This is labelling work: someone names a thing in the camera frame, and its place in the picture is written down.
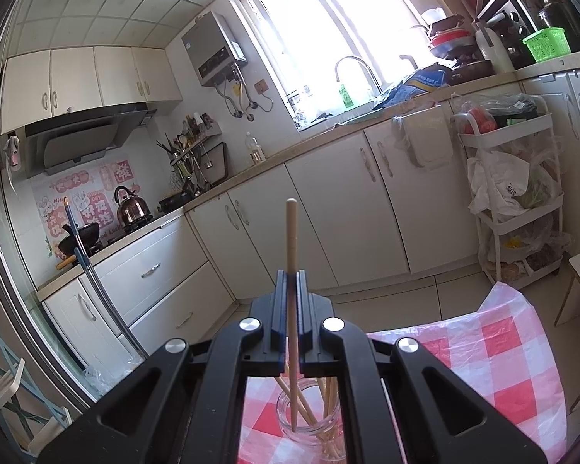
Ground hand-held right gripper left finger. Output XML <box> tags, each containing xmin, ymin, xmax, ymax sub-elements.
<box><xmin>38</xmin><ymin>271</ymin><xmax>289</xmax><ymax>464</ymax></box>

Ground chrome faucet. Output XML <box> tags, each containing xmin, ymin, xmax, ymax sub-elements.
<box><xmin>334</xmin><ymin>55</ymin><xmax>384</xmax><ymax>103</ymax></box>

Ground cream stove upper cabinets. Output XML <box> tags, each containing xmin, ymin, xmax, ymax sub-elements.
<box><xmin>0</xmin><ymin>45</ymin><xmax>183</xmax><ymax>135</ymax></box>

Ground grey water heater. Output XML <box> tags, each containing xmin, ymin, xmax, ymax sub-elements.
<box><xmin>181</xmin><ymin>10</ymin><xmax>248</xmax><ymax>89</ymax></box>

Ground dark thermos bottle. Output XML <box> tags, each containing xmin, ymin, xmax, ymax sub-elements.
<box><xmin>536</xmin><ymin>0</ymin><xmax>580</xmax><ymax>54</ymax></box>

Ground cream sink base cabinets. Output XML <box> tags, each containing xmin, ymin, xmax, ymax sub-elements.
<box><xmin>184</xmin><ymin>101</ymin><xmax>529</xmax><ymax>301</ymax></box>

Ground blue white folding rack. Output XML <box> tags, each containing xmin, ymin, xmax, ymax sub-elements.
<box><xmin>0</xmin><ymin>294</ymin><xmax>74</xmax><ymax>451</ymax></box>

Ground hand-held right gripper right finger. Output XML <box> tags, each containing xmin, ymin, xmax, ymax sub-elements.
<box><xmin>297</xmin><ymin>271</ymin><xmax>547</xmax><ymax>464</ymax></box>

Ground red white checked tablecloth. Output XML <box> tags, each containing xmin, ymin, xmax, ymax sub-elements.
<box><xmin>237</xmin><ymin>280</ymin><xmax>569</xmax><ymax>464</ymax></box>

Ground black wok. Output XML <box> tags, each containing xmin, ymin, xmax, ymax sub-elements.
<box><xmin>55</xmin><ymin>222</ymin><xmax>102</xmax><ymax>270</ymax></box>

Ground stack of pots and dishes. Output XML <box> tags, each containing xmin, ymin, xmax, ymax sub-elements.
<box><xmin>415</xmin><ymin>7</ymin><xmax>495</xmax><ymax>84</ymax></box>

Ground glass sliding door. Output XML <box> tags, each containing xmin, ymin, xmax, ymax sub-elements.
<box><xmin>0</xmin><ymin>0</ymin><xmax>104</xmax><ymax>407</ymax></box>

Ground white jug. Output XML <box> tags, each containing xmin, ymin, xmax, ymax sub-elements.
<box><xmin>472</xmin><ymin>19</ymin><xmax>516</xmax><ymax>74</ymax></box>

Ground water heater hoses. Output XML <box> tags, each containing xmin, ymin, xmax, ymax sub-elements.
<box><xmin>221</xmin><ymin>72</ymin><xmax>274</xmax><ymax>123</ymax></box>

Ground white rolling trolley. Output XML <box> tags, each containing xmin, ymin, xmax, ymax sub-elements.
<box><xmin>451</xmin><ymin>94</ymin><xmax>570</xmax><ymax>287</ymax></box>

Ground kitchen window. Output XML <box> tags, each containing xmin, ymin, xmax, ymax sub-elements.
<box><xmin>226</xmin><ymin>0</ymin><xmax>446</xmax><ymax>132</ymax></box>

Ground clear plastic bottle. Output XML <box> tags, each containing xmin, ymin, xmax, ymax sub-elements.
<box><xmin>245</xmin><ymin>131</ymin><xmax>264</xmax><ymax>163</ymax></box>

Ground blue plastic bag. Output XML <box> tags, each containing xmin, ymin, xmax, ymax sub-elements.
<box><xmin>371</xmin><ymin>65</ymin><xmax>453</xmax><ymax>110</ymax></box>

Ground wooden chopstick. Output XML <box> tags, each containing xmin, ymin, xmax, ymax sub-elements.
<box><xmin>285</xmin><ymin>198</ymin><xmax>302</xmax><ymax>432</ymax></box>
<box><xmin>320</xmin><ymin>379</ymin><xmax>341</xmax><ymax>461</ymax></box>
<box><xmin>316</xmin><ymin>377</ymin><xmax>330</xmax><ymax>426</ymax></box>
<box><xmin>275</xmin><ymin>375</ymin><xmax>318</xmax><ymax>424</ymax></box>

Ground wall utensil rack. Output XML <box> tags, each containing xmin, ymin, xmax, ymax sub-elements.
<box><xmin>155</xmin><ymin>115</ymin><xmax>223</xmax><ymax>195</ymax></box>

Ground white hanging rag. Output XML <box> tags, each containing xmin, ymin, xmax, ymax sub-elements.
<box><xmin>2</xmin><ymin>134</ymin><xmax>23</xmax><ymax>171</ymax></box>

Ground hanging square tray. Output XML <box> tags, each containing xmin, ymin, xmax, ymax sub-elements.
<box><xmin>202</xmin><ymin>142</ymin><xmax>231</xmax><ymax>185</ymax></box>

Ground clear glass jar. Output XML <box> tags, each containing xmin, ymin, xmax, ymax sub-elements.
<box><xmin>276</xmin><ymin>380</ymin><xmax>343</xmax><ymax>448</ymax></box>

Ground green plastic basket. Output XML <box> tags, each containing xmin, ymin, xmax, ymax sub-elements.
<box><xmin>521</xmin><ymin>26</ymin><xmax>574</xmax><ymax>64</ymax></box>

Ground pink wall poster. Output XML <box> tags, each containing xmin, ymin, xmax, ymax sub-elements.
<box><xmin>33</xmin><ymin>159</ymin><xmax>142</xmax><ymax>253</ymax></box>

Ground white hanging plastic bag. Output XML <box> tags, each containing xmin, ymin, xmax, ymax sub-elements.
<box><xmin>391</xmin><ymin>105</ymin><xmax>454</xmax><ymax>168</ymax></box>

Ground stainless steel kettle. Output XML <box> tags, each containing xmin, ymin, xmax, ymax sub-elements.
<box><xmin>114</xmin><ymin>186</ymin><xmax>150</xmax><ymax>224</ymax></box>

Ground black pan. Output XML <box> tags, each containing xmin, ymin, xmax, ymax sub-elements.
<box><xmin>159</xmin><ymin>192</ymin><xmax>195</xmax><ymax>210</ymax></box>

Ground blue mop pole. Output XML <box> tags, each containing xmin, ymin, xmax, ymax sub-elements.
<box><xmin>63</xmin><ymin>196</ymin><xmax>92</xmax><ymax>271</ymax></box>

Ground metal mop pole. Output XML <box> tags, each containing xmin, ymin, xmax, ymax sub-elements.
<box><xmin>62</xmin><ymin>225</ymin><xmax>148</xmax><ymax>359</ymax></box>

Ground clear plastic bag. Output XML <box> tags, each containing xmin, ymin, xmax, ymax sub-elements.
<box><xmin>84</xmin><ymin>357</ymin><xmax>142</xmax><ymax>398</ymax></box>

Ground range hood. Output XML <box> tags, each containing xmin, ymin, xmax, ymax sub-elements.
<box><xmin>23</xmin><ymin>103</ymin><xmax>158</xmax><ymax>176</ymax></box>

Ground cream drawer cabinet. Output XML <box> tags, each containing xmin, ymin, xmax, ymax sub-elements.
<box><xmin>38</xmin><ymin>213</ymin><xmax>239</xmax><ymax>379</ymax></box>

